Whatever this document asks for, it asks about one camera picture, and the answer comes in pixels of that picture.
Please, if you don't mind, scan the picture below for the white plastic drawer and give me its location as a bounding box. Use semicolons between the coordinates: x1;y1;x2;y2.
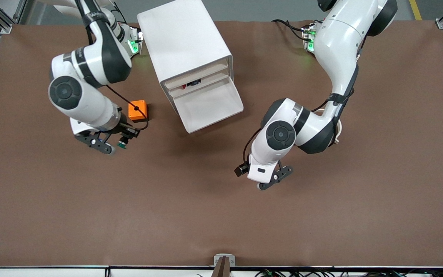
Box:
173;77;244;134
166;69;231;98
162;60;230;91

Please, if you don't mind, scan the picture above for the white drawer cabinet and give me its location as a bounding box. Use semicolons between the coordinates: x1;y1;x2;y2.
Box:
137;0;234;116

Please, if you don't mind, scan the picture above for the white curved plastic arc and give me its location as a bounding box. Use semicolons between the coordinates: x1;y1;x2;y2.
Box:
318;108;343;147

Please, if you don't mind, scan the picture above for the orange button enclosure box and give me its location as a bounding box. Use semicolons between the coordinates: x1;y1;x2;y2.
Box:
128;100;149;123

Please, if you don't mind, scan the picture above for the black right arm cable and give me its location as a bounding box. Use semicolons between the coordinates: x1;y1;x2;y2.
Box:
73;0;150;133

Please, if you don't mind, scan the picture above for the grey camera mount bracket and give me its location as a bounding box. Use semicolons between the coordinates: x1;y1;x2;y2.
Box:
213;253;236;277

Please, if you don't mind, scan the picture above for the black right base cable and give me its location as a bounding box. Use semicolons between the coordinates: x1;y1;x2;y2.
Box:
112;4;128;23

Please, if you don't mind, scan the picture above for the black base cable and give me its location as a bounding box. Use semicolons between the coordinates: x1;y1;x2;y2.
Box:
271;18;307;41
112;4;128;23

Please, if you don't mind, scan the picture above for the black left base cable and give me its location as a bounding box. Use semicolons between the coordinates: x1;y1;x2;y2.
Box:
271;18;307;41

